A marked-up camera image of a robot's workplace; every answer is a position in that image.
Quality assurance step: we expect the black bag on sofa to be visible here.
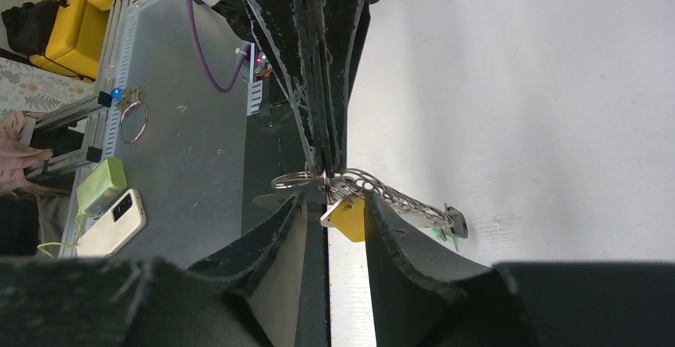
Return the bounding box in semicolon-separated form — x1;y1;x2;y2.
1;0;69;57

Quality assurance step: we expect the pink cloth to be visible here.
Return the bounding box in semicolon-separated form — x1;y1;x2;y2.
1;111;67;197

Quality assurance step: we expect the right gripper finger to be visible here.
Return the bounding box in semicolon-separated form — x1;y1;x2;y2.
365;193;674;346
1;193;302;346

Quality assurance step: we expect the green tagged key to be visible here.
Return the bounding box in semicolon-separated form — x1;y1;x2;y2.
431;227;455;242

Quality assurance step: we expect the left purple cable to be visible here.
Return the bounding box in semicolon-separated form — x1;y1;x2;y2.
182;0;250;95

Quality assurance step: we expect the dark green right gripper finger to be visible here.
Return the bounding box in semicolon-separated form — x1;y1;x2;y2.
307;0;369;172
244;0;323;175

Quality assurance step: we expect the white smartphone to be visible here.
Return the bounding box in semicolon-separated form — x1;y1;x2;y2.
76;189;146;258

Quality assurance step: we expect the green power bank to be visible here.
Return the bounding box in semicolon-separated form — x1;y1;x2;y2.
76;157;127;217

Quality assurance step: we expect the yellow sofa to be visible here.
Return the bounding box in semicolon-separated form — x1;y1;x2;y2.
29;0;114;80

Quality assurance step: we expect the left white slotted cable duct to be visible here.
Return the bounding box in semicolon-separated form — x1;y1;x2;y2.
239;43;266;116

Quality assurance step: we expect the large ring with keys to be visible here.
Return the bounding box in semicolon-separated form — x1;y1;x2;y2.
111;87;150;146

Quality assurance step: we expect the metal keyring carabiner plate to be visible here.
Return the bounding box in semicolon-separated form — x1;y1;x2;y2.
252;167;470;253

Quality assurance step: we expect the yellow tagged key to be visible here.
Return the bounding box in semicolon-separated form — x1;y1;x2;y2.
320;197;365;243

